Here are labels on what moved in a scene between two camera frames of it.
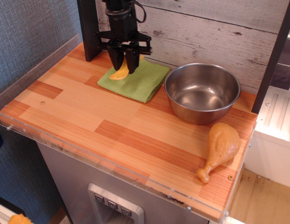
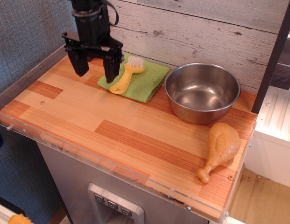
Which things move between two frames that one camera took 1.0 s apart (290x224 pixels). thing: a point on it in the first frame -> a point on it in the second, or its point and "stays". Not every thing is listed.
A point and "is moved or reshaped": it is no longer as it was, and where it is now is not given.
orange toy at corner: x=19 y=219 stays
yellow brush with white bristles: x=123 y=73 is moved or reshaped
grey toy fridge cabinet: x=73 y=176 stays
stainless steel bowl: x=201 y=93 stays
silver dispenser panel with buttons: x=108 y=207 stays
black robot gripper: x=123 y=31 -> x=93 y=36
